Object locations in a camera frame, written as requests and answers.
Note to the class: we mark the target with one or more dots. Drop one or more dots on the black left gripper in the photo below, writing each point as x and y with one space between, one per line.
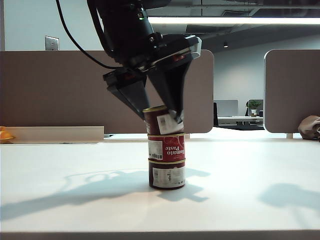
162 50

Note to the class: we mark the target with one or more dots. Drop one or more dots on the dark red can barcode label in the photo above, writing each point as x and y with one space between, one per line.
155 125

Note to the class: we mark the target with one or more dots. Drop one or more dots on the red tomato paste can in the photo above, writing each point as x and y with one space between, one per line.
175 150

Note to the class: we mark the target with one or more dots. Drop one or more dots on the dark red can white label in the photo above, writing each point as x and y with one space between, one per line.
162 175

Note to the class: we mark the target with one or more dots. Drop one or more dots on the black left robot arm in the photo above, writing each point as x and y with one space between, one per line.
125 27

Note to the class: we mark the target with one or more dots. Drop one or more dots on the white partition foot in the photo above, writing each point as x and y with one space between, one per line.
289 136
188 136

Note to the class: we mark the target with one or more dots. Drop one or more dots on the black office chair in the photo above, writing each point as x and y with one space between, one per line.
215 115

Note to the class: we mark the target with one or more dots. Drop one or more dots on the black ceiling spotlight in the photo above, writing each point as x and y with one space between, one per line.
225 45

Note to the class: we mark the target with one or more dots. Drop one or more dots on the white office desk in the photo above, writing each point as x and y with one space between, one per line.
237 120

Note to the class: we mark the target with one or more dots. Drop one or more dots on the wide brown desk partition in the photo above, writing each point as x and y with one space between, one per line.
50 90

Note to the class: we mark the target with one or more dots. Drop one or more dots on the green potted plant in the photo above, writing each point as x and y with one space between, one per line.
254 106

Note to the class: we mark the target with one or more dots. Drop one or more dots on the long ceiling light strip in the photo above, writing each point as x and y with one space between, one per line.
250 20

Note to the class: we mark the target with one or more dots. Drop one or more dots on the brown desk partition white edge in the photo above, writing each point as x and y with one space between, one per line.
292 87

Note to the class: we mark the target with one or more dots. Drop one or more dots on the orange object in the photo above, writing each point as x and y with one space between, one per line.
6 135

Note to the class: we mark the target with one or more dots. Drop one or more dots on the brown bag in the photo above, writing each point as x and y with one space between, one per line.
308 128

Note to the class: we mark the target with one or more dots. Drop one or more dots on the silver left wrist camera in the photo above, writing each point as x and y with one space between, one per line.
197 47

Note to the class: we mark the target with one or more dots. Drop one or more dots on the metal wall switch plate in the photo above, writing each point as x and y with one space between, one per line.
52 43

